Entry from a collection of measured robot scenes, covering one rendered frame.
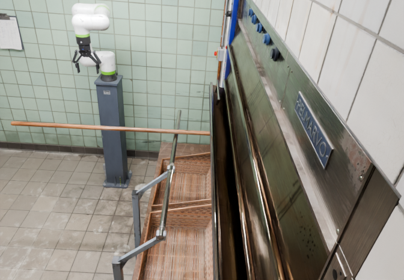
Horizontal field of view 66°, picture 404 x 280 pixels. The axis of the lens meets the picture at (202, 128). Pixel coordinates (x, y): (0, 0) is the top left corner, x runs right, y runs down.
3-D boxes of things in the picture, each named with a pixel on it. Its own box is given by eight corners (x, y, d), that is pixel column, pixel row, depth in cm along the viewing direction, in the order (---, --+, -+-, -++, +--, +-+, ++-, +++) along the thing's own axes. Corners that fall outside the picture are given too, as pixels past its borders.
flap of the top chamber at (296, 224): (232, 48, 216) (246, 21, 206) (297, 312, 64) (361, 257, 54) (226, 45, 215) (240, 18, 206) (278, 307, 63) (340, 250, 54)
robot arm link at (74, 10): (80, 62, 273) (70, 0, 239) (100, 62, 277) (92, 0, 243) (79, 70, 263) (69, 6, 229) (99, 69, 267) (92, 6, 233)
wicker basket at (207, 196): (216, 175, 271) (219, 150, 257) (217, 226, 223) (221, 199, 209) (161, 171, 270) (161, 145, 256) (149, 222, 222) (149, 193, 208)
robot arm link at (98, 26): (95, 21, 234) (92, 6, 229) (110, 21, 237) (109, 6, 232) (92, 32, 204) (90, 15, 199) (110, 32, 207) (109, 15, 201)
